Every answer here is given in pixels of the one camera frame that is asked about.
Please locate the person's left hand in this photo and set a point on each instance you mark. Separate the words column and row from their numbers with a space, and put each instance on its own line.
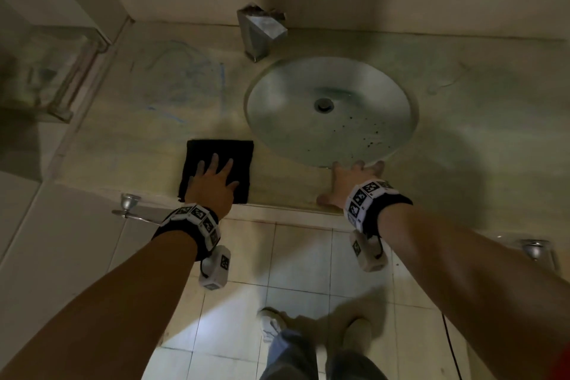
column 210, row 195

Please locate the person's white shoe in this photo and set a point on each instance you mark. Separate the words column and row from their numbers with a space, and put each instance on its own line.
column 271, row 324
column 357, row 333

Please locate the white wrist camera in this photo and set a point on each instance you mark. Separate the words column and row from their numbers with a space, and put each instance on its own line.
column 366, row 255
column 217, row 267

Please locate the round metal sink basin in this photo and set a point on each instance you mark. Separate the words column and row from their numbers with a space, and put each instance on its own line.
column 311, row 126

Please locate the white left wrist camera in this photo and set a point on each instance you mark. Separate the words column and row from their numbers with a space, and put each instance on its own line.
column 217, row 267

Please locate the person's right thumb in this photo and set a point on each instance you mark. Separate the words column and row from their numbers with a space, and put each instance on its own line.
column 324, row 201

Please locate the person's left white shoe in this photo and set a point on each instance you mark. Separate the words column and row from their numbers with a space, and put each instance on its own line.
column 271, row 324

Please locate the person's right hand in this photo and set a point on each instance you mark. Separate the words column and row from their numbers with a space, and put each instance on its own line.
column 347, row 183

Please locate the black cleaning cloth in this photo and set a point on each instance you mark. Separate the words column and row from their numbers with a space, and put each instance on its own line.
column 240, row 161

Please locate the person's left thumb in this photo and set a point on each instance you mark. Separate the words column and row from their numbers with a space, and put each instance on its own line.
column 232, row 185

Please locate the metal sink drain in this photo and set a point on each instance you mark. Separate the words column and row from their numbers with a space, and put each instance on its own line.
column 324, row 105

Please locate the person's left forearm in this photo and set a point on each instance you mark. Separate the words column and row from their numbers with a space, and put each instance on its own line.
column 111, row 317

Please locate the person's right forearm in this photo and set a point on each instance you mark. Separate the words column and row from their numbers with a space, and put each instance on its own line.
column 481, row 299

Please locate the wristband with marker tags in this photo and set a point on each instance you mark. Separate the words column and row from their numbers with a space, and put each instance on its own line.
column 196, row 221
column 367, row 204

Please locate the glass door panel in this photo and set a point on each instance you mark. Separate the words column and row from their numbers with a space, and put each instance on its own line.
column 31, row 68

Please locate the angular metal faucet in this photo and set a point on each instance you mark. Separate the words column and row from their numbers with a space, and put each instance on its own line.
column 260, row 30

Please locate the right wristband with marker tags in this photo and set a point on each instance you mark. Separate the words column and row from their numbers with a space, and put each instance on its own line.
column 367, row 204

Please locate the person's left middle finger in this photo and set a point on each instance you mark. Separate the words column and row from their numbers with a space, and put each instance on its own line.
column 213, row 163

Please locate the person's right white shoe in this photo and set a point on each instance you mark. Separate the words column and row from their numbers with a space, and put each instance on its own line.
column 357, row 333

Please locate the person's blue jeans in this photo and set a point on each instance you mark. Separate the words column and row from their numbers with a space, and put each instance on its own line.
column 289, row 357

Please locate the person's right middle finger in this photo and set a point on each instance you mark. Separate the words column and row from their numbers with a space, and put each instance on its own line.
column 359, row 165

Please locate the person's left little finger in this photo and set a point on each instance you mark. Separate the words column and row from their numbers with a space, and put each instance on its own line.
column 189, row 183

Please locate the left wristband with marker tags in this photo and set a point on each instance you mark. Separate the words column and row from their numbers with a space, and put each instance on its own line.
column 196, row 221

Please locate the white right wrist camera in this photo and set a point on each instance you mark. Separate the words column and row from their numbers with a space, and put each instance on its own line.
column 366, row 255

